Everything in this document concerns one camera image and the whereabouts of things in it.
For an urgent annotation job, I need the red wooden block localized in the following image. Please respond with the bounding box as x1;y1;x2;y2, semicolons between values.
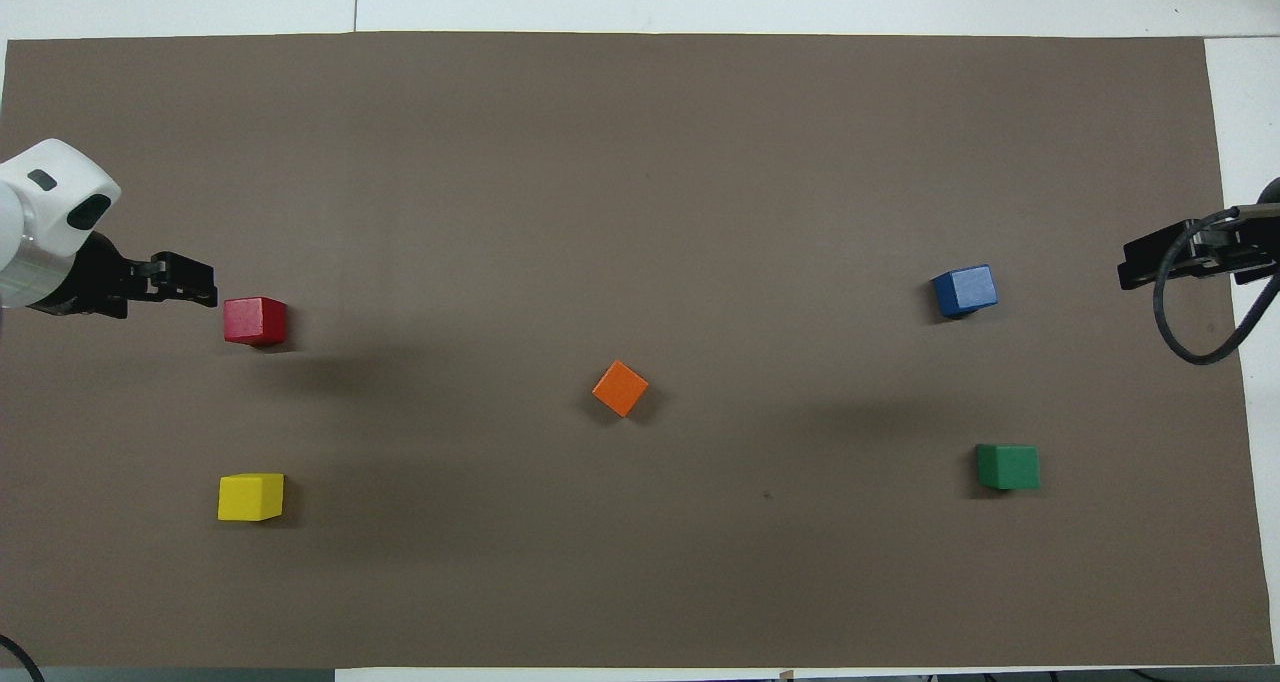
223;296;289;347

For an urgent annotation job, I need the blue wooden block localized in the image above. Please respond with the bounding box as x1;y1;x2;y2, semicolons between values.
932;265;999;320

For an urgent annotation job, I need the orange wooden block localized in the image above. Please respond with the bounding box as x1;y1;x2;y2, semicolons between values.
592;360;650;419

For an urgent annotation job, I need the yellow wooden block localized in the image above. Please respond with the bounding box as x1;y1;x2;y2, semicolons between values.
218;473;285;522

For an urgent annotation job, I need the brown table mat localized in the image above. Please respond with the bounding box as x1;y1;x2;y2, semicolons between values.
0;31;1276;671

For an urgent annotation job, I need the green wooden block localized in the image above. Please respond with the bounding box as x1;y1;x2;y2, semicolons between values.
976;444;1041;491

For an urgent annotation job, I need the thin black floor cable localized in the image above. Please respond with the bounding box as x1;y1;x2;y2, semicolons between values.
0;634;47;682

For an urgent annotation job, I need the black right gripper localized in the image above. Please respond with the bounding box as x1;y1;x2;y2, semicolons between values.
1118;177;1280;291

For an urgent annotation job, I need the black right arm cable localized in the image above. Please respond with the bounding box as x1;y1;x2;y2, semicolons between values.
1153;207;1280;366

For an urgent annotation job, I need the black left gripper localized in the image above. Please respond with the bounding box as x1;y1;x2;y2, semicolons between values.
30;232;219;320

